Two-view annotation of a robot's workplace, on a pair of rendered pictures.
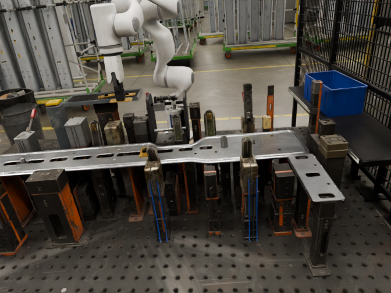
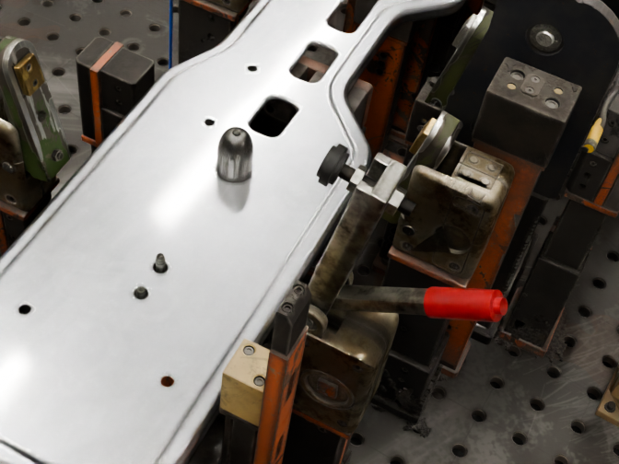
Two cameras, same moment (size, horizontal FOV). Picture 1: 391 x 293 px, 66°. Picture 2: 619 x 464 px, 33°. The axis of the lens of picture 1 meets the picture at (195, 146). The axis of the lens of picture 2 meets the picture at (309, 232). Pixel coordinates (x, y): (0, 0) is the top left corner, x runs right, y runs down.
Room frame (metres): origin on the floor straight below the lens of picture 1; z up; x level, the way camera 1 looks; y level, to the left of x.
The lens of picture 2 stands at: (1.38, -0.69, 1.71)
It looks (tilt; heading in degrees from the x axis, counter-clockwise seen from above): 52 degrees down; 106
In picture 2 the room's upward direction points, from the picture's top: 10 degrees clockwise
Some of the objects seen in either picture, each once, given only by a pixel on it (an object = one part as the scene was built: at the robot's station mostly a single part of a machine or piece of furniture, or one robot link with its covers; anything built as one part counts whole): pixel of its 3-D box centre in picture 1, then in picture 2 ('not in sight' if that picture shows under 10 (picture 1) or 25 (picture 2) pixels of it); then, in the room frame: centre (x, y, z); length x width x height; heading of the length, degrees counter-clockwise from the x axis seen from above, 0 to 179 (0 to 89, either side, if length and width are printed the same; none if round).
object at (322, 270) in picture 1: (320, 232); not in sight; (0.74, -0.39, 0.84); 0.11 x 0.06 x 0.29; 178
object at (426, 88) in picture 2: (182, 166); (409, 186); (1.26, 0.07, 0.84); 0.04 x 0.03 x 0.29; 88
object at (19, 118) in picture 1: (20, 121); not in sight; (3.53, 2.10, 0.36); 0.54 x 0.50 x 0.73; 173
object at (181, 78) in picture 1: (178, 88); not in sight; (1.69, 0.06, 1.11); 0.19 x 0.12 x 0.24; 72
